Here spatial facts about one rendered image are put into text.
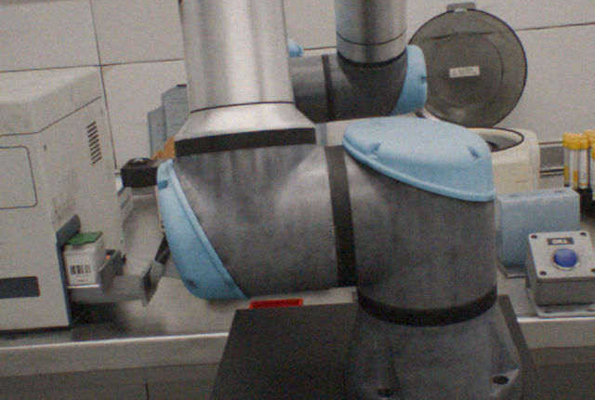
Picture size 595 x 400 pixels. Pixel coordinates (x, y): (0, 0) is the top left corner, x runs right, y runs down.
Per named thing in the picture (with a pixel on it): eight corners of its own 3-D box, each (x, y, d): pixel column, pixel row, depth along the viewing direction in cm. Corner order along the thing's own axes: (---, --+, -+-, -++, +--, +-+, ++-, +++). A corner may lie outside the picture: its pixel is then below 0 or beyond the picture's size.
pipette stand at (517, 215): (507, 278, 116) (504, 205, 114) (493, 260, 123) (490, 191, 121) (585, 271, 117) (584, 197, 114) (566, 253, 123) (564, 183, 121)
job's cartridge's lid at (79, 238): (61, 248, 112) (61, 244, 112) (73, 236, 117) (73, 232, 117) (92, 246, 112) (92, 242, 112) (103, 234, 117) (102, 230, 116)
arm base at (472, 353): (548, 424, 70) (546, 309, 67) (357, 445, 70) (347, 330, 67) (494, 332, 85) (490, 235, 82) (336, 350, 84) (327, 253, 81)
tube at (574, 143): (575, 203, 143) (575, 137, 140) (566, 201, 144) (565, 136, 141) (581, 200, 144) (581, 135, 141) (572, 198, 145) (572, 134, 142)
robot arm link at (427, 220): (516, 304, 69) (512, 135, 64) (342, 320, 69) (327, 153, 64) (481, 245, 80) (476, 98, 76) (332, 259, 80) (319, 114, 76)
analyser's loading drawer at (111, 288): (-14, 317, 114) (-20, 279, 113) (7, 297, 121) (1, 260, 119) (147, 306, 113) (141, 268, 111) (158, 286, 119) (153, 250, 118)
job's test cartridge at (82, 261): (69, 294, 114) (61, 247, 112) (80, 280, 118) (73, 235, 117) (99, 292, 114) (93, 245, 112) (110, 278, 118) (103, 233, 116)
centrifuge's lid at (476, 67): (396, 7, 154) (402, 9, 161) (402, 151, 157) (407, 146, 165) (526, -4, 148) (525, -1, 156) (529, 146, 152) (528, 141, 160)
